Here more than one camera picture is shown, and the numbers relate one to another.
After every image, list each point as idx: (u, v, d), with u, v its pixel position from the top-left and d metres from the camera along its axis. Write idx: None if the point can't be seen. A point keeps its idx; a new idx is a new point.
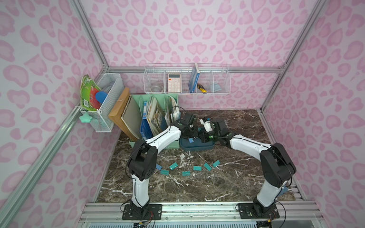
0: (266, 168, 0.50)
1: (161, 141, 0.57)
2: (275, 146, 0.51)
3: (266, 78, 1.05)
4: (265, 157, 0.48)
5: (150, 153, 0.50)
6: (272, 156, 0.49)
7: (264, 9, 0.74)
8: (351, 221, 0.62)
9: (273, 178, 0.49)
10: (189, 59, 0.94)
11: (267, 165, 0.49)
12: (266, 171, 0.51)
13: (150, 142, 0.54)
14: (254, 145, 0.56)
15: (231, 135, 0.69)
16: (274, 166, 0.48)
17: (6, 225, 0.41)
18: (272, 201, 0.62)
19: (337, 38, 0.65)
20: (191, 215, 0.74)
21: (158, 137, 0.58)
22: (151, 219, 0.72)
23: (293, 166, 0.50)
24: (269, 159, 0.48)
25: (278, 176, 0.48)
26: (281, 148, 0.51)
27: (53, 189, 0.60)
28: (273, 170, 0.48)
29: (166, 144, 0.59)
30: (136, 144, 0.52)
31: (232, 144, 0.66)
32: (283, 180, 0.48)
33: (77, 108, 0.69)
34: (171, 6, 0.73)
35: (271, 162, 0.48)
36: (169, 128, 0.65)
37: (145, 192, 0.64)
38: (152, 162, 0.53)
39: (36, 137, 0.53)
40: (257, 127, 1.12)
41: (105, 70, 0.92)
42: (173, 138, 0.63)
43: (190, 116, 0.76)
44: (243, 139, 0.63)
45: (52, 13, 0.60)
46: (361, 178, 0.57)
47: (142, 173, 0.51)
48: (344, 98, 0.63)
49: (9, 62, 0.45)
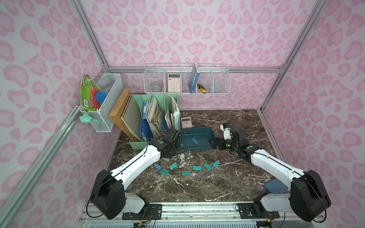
0: (296, 198, 0.44)
1: (132, 171, 0.47)
2: (309, 175, 0.44)
3: (266, 78, 1.05)
4: (297, 186, 0.42)
5: (114, 189, 0.41)
6: (305, 186, 0.42)
7: (264, 9, 0.74)
8: (351, 221, 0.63)
9: (303, 210, 0.43)
10: (189, 59, 0.94)
11: (298, 195, 0.43)
12: (297, 202, 0.44)
13: (117, 174, 0.45)
14: (283, 169, 0.49)
15: (251, 148, 0.62)
16: (308, 198, 0.42)
17: (6, 224, 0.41)
18: (274, 209, 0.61)
19: (337, 38, 0.65)
20: (191, 215, 0.74)
21: (128, 166, 0.47)
22: (151, 219, 0.72)
23: (328, 199, 0.43)
24: (302, 189, 0.42)
25: (310, 209, 0.41)
26: (316, 178, 0.43)
27: (53, 189, 0.60)
28: (307, 202, 0.41)
29: (137, 172, 0.50)
30: (98, 178, 0.43)
31: (253, 160, 0.60)
32: (315, 213, 0.42)
33: (77, 108, 0.69)
34: (171, 6, 0.73)
35: (304, 193, 0.42)
36: (145, 150, 0.54)
37: (136, 204, 0.61)
38: (118, 199, 0.43)
39: (36, 137, 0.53)
40: (257, 127, 1.12)
41: (105, 70, 0.92)
42: (150, 161, 0.55)
43: (174, 132, 0.66)
44: (267, 159, 0.55)
45: (52, 12, 0.60)
46: (361, 178, 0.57)
47: (106, 212, 0.42)
48: (344, 98, 0.63)
49: (9, 62, 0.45)
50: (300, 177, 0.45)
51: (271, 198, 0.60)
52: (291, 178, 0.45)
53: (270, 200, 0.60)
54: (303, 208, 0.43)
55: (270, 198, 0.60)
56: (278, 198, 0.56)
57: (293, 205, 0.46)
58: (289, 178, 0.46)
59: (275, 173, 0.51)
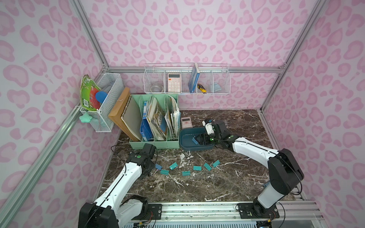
0: (274, 176, 0.48)
1: (118, 193, 0.46)
2: (283, 153, 0.49)
3: (266, 78, 1.05)
4: (273, 164, 0.46)
5: (104, 217, 0.39)
6: (280, 164, 0.46)
7: (264, 9, 0.74)
8: (350, 221, 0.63)
9: (281, 186, 0.47)
10: (189, 59, 0.94)
11: (276, 173, 0.46)
12: (275, 179, 0.48)
13: (102, 202, 0.43)
14: (260, 151, 0.53)
15: (233, 138, 0.66)
16: (283, 174, 0.46)
17: (6, 224, 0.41)
18: (272, 204, 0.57)
19: (337, 38, 0.65)
20: (191, 215, 0.74)
21: (112, 189, 0.46)
22: (151, 219, 0.72)
23: (301, 172, 0.48)
24: (278, 166, 0.46)
25: (286, 184, 0.45)
26: (289, 155, 0.48)
27: (53, 189, 0.60)
28: (283, 177, 0.46)
29: (124, 193, 0.49)
30: (82, 214, 0.40)
31: (235, 148, 0.63)
32: (291, 187, 0.46)
33: (77, 108, 0.69)
34: (171, 6, 0.73)
35: (280, 169, 0.46)
36: (125, 168, 0.54)
37: (134, 208, 0.60)
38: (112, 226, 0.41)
39: (36, 137, 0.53)
40: (257, 127, 1.12)
41: (105, 70, 0.92)
42: (134, 177, 0.54)
43: (150, 146, 0.69)
44: (247, 144, 0.59)
45: (52, 12, 0.60)
46: (361, 178, 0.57)
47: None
48: (344, 98, 0.63)
49: (9, 62, 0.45)
50: (275, 156, 0.49)
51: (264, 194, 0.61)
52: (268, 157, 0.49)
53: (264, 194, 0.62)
54: (281, 185, 0.47)
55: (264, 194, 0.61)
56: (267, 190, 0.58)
57: (272, 184, 0.51)
58: (266, 158, 0.50)
59: (255, 156, 0.55)
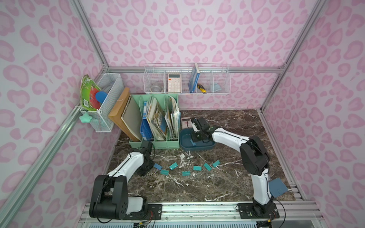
0: (245, 159, 0.55)
1: (127, 169, 0.51)
2: (252, 138, 0.56)
3: (266, 78, 1.05)
4: (244, 149, 0.53)
5: (118, 185, 0.43)
6: (250, 148, 0.54)
7: (264, 9, 0.74)
8: (351, 221, 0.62)
9: (252, 167, 0.54)
10: (189, 59, 0.94)
11: (246, 157, 0.54)
12: (246, 162, 0.56)
13: (114, 173, 0.48)
14: (234, 138, 0.61)
15: (213, 128, 0.72)
16: (252, 157, 0.53)
17: (6, 224, 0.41)
18: (268, 197, 0.64)
19: (337, 38, 0.65)
20: (191, 215, 0.74)
21: (122, 166, 0.52)
22: (151, 219, 0.72)
23: (268, 155, 0.56)
24: (248, 151, 0.53)
25: (255, 165, 0.53)
26: (257, 139, 0.56)
27: (53, 189, 0.60)
28: (252, 160, 0.53)
29: (131, 170, 0.55)
30: (97, 184, 0.44)
31: (214, 138, 0.70)
32: (260, 168, 0.54)
33: (77, 108, 0.69)
34: (171, 6, 0.73)
35: (249, 153, 0.53)
36: (130, 154, 0.60)
37: (136, 203, 0.61)
38: (124, 194, 0.45)
39: (36, 137, 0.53)
40: (257, 127, 1.12)
41: (105, 70, 0.92)
42: (137, 164, 0.60)
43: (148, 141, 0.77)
44: (224, 133, 0.66)
45: (52, 13, 0.60)
46: (361, 178, 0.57)
47: (115, 213, 0.42)
48: (344, 98, 0.63)
49: (9, 62, 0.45)
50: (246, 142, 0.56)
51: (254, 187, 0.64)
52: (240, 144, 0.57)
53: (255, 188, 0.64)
54: (251, 166, 0.54)
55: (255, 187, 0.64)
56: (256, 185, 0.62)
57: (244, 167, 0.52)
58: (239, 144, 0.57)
59: (231, 144, 0.62)
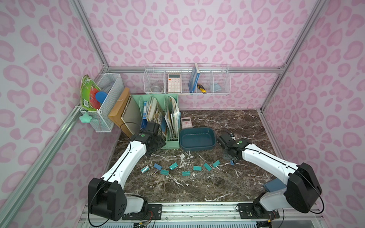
0: (291, 193, 0.44)
1: (124, 169, 0.47)
2: (303, 169, 0.44)
3: (266, 78, 1.05)
4: (294, 183, 0.42)
5: (111, 192, 0.40)
6: (301, 181, 0.42)
7: (264, 9, 0.74)
8: (350, 221, 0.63)
9: (299, 203, 0.44)
10: (189, 59, 0.94)
11: (294, 190, 0.43)
12: (292, 196, 0.45)
13: (109, 176, 0.44)
14: (277, 165, 0.48)
15: (241, 145, 0.60)
16: (303, 192, 0.42)
17: (6, 224, 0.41)
18: (274, 207, 0.60)
19: (337, 38, 0.65)
20: (191, 215, 0.74)
21: (118, 166, 0.47)
22: (151, 219, 0.72)
23: (320, 188, 0.45)
24: (299, 185, 0.42)
25: (306, 202, 0.42)
26: (309, 170, 0.44)
27: (53, 189, 0.60)
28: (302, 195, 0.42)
29: (129, 169, 0.50)
30: (91, 188, 0.41)
31: (246, 157, 0.58)
32: (311, 205, 0.43)
33: (77, 109, 0.69)
34: (171, 6, 0.73)
35: (301, 187, 0.42)
36: (130, 147, 0.54)
37: (136, 204, 0.61)
38: (120, 198, 0.43)
39: (36, 137, 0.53)
40: (257, 127, 1.12)
41: (105, 70, 0.92)
42: (139, 155, 0.56)
43: (154, 124, 0.68)
44: (259, 154, 0.54)
45: (52, 12, 0.60)
46: (361, 178, 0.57)
47: (112, 215, 0.42)
48: (344, 98, 0.63)
49: (9, 62, 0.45)
50: (295, 172, 0.45)
51: (268, 197, 0.61)
52: (287, 174, 0.45)
53: (268, 199, 0.60)
54: (299, 202, 0.44)
55: (269, 197, 0.60)
56: (275, 196, 0.56)
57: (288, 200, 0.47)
58: (285, 174, 0.45)
59: (271, 170, 0.50)
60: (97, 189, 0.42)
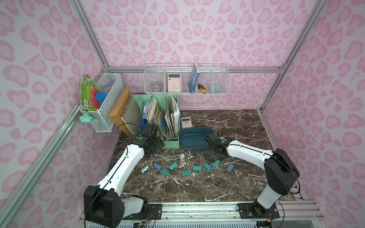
0: (271, 177, 0.48)
1: (120, 176, 0.45)
2: (278, 154, 0.49)
3: (266, 78, 1.05)
4: (270, 166, 0.46)
5: (109, 199, 0.39)
6: (275, 165, 0.46)
7: (264, 9, 0.74)
8: (350, 221, 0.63)
9: (279, 186, 0.47)
10: (189, 59, 0.94)
11: (272, 174, 0.46)
12: (273, 180, 0.48)
13: (105, 184, 0.43)
14: (255, 154, 0.53)
15: (226, 141, 0.66)
16: (280, 175, 0.46)
17: (6, 224, 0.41)
18: (273, 204, 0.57)
19: (337, 38, 0.65)
20: (191, 215, 0.74)
21: (114, 173, 0.45)
22: (151, 219, 0.72)
23: (296, 170, 0.49)
24: (273, 168, 0.46)
25: (284, 184, 0.45)
26: (283, 154, 0.48)
27: (53, 189, 0.60)
28: (280, 179, 0.45)
29: (126, 174, 0.48)
30: (87, 196, 0.40)
31: (230, 152, 0.62)
32: (289, 187, 0.46)
33: (77, 108, 0.69)
34: (171, 6, 0.73)
35: (276, 171, 0.46)
36: (127, 151, 0.52)
37: (136, 205, 0.61)
38: (118, 205, 0.42)
39: (36, 137, 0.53)
40: (257, 127, 1.12)
41: (105, 70, 0.92)
42: (137, 159, 0.54)
43: (152, 126, 0.66)
44: (240, 147, 0.59)
45: (52, 12, 0.60)
46: (361, 178, 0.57)
47: (109, 223, 0.41)
48: (344, 98, 0.63)
49: (9, 62, 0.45)
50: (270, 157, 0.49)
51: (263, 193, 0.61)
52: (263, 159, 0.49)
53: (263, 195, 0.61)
54: (278, 185, 0.47)
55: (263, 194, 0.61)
56: (265, 190, 0.58)
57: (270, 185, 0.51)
58: (261, 160, 0.50)
59: (251, 159, 0.55)
60: (93, 196, 0.43)
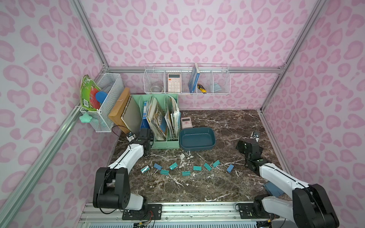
0: (298, 210, 0.44)
1: (127, 161, 0.51)
2: (313, 188, 0.46)
3: (266, 78, 1.05)
4: (299, 196, 0.42)
5: (120, 176, 0.44)
6: (307, 197, 0.42)
7: (264, 9, 0.74)
8: (351, 221, 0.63)
9: (305, 223, 0.42)
10: (189, 59, 0.94)
11: (300, 206, 0.43)
12: (300, 214, 0.43)
13: (115, 165, 0.48)
14: (287, 180, 0.50)
15: (262, 162, 0.64)
16: (308, 210, 0.41)
17: (6, 224, 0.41)
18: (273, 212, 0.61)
19: (337, 38, 0.65)
20: (191, 215, 0.74)
21: (122, 158, 0.52)
22: (151, 219, 0.72)
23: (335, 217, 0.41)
24: (303, 200, 0.42)
25: (311, 223, 0.41)
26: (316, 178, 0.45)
27: (53, 189, 0.60)
28: (307, 214, 0.41)
29: (132, 163, 0.56)
30: (98, 176, 0.44)
31: (261, 172, 0.62)
32: None
33: (77, 109, 0.69)
34: (171, 6, 0.73)
35: (305, 203, 0.42)
36: (130, 146, 0.61)
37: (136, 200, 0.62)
38: (126, 185, 0.46)
39: (36, 137, 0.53)
40: (257, 127, 1.12)
41: (105, 70, 0.92)
42: (138, 153, 0.61)
43: (147, 130, 0.75)
44: (274, 170, 0.57)
45: (52, 13, 0.60)
46: (361, 178, 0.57)
47: (118, 203, 0.43)
48: (344, 98, 0.63)
49: (9, 62, 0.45)
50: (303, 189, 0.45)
51: (274, 202, 0.59)
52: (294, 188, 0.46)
53: (273, 203, 0.59)
54: (304, 222, 0.42)
55: (273, 201, 0.60)
56: (283, 206, 0.54)
57: (295, 218, 0.46)
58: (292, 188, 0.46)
59: (281, 185, 0.52)
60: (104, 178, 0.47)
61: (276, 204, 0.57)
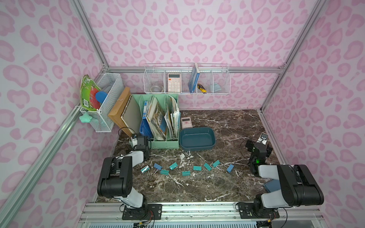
0: (283, 184, 0.48)
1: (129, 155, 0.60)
2: (298, 166, 0.52)
3: (266, 78, 1.05)
4: (282, 168, 0.49)
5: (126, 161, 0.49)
6: (289, 170, 0.49)
7: (264, 9, 0.74)
8: (350, 221, 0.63)
9: (290, 194, 0.46)
10: (189, 59, 0.94)
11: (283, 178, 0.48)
12: (286, 188, 0.47)
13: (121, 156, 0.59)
14: None
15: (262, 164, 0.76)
16: (290, 179, 0.47)
17: (6, 224, 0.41)
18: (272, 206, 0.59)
19: (337, 38, 0.65)
20: (191, 215, 0.74)
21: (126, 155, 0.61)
22: (151, 219, 0.72)
23: (318, 190, 0.45)
24: (285, 171, 0.49)
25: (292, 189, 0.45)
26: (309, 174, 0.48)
27: (53, 189, 0.60)
28: (289, 182, 0.46)
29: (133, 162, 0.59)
30: (106, 163, 0.49)
31: (259, 171, 0.68)
32: (301, 198, 0.44)
33: (77, 108, 0.69)
34: (171, 6, 0.73)
35: (287, 173, 0.48)
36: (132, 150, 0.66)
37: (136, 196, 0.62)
38: (129, 173, 0.50)
39: (36, 137, 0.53)
40: (257, 127, 1.12)
41: (105, 70, 0.92)
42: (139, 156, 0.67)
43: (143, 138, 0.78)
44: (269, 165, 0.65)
45: (52, 12, 0.60)
46: (361, 178, 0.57)
47: (122, 189, 0.46)
48: (344, 98, 0.63)
49: (9, 62, 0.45)
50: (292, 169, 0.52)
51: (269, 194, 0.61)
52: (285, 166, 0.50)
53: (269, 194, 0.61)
54: (289, 193, 0.46)
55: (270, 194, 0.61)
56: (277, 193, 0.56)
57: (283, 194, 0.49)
58: None
59: None
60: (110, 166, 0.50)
61: (272, 195, 0.59)
